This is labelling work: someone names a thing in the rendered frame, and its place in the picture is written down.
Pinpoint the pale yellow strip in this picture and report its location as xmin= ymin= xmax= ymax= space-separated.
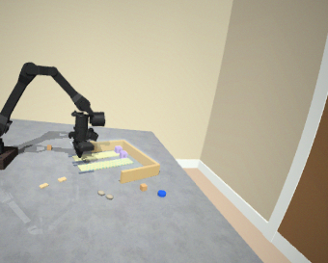
xmin=72 ymin=152 xmax=107 ymax=162

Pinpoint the cream strip with cyan dots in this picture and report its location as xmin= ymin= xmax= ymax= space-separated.
xmin=77 ymin=161 xmax=116 ymax=171

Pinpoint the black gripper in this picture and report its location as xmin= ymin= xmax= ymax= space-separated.
xmin=68 ymin=126 xmax=95 ymax=158

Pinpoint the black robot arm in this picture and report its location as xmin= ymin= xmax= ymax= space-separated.
xmin=0 ymin=62 xmax=105 ymax=141

